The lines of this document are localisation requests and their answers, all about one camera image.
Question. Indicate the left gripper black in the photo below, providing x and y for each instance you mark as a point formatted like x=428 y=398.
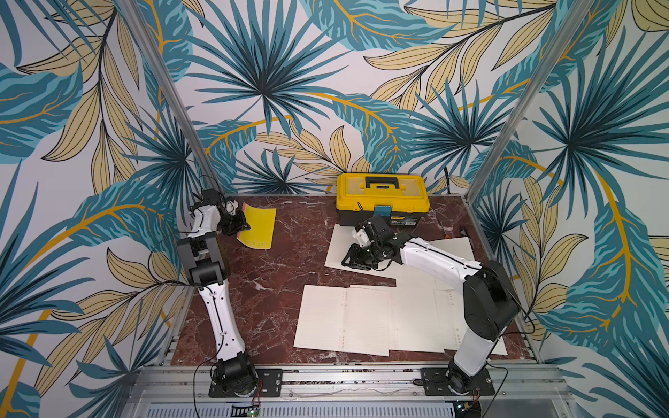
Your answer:
x=239 y=223

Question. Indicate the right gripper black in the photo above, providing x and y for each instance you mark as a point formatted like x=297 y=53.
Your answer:
x=363 y=254

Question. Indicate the yellow cover notebook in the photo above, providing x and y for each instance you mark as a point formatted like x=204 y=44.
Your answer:
x=350 y=320
x=262 y=225

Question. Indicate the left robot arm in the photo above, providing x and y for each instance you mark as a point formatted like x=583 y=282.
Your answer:
x=202 y=256

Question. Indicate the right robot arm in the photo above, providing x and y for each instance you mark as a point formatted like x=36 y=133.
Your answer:
x=489 y=302

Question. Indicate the open notebook back right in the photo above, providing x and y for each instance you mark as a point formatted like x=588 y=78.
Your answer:
x=441 y=265

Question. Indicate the open notebook front middle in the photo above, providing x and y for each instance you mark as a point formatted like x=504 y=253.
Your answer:
x=420 y=317

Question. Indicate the yellow black toolbox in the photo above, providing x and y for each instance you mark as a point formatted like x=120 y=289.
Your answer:
x=400 y=199

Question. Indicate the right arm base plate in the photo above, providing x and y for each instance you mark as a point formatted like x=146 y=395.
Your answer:
x=441 y=381

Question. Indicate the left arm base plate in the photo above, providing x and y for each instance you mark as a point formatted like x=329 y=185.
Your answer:
x=266 y=382

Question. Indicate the aluminium front rail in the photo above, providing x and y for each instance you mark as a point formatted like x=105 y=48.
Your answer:
x=363 y=390

